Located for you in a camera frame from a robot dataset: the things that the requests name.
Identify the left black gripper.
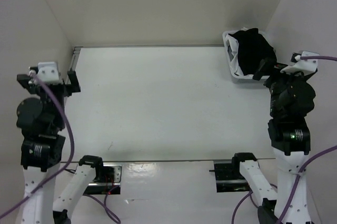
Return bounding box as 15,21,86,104
20,66,82,129

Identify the black skirt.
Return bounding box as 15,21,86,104
230,28,277,76

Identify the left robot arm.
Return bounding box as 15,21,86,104
16,67,105,223

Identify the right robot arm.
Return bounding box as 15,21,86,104
230,58,317,223

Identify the white plastic laundry basket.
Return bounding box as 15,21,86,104
224,28,271,84

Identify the white skirt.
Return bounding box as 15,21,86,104
223,30,247,78

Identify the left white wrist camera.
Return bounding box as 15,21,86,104
29,62,61,84

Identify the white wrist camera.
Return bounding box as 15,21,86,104
29,62,61,84
290,51,319,76

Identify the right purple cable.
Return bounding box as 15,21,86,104
231,55,337,224

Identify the purple cable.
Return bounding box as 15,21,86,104
231,55,337,224
0,75,122,224

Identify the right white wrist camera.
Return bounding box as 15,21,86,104
290,51,319,76

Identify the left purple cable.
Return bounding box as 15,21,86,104
0,75,122,224

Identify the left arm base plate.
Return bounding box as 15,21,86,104
84,162,122,196

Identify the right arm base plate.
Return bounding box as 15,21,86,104
209,160,250,193

